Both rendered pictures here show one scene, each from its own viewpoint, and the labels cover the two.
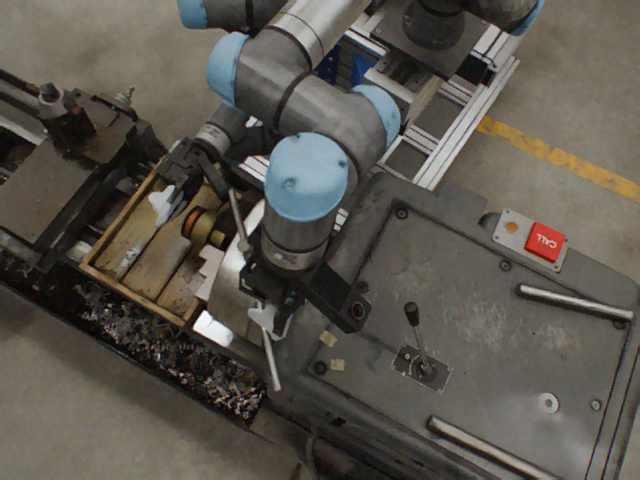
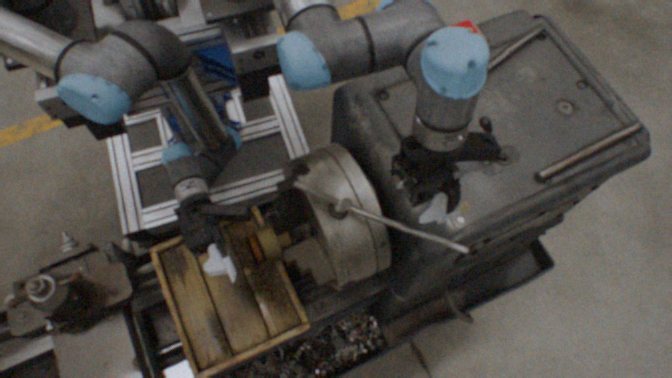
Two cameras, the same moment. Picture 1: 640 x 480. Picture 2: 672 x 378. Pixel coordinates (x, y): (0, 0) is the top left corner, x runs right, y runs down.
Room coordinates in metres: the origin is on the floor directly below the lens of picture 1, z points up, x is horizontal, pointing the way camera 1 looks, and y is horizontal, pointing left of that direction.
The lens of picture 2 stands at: (0.10, 0.39, 2.10)
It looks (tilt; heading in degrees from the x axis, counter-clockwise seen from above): 66 degrees down; 310
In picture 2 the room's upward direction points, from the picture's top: 6 degrees clockwise
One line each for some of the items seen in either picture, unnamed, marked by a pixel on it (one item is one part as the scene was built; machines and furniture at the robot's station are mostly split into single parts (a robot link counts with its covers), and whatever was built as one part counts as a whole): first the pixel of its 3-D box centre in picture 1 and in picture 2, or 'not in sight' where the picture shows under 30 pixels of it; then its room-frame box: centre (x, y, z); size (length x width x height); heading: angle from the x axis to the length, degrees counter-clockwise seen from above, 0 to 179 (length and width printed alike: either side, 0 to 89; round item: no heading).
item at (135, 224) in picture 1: (174, 238); (228, 288); (0.45, 0.36, 0.89); 0.36 x 0.30 x 0.04; 161
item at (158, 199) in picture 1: (160, 202); (217, 264); (0.45, 0.35, 1.09); 0.09 x 0.06 x 0.03; 161
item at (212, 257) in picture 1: (215, 282); (316, 266); (0.30, 0.20, 1.08); 0.12 x 0.11 x 0.05; 161
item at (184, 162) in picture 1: (188, 168); (201, 225); (0.55, 0.32, 1.08); 0.12 x 0.09 x 0.08; 161
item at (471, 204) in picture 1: (457, 207); not in sight; (0.47, -0.24, 1.24); 0.09 x 0.08 x 0.03; 71
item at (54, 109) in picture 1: (53, 99); (45, 290); (0.63, 0.63, 1.13); 0.08 x 0.08 x 0.03
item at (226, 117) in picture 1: (229, 119); (182, 168); (0.70, 0.26, 1.07); 0.11 x 0.08 x 0.09; 161
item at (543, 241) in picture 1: (544, 242); (464, 34); (0.42, -0.40, 1.26); 0.06 x 0.06 x 0.02; 71
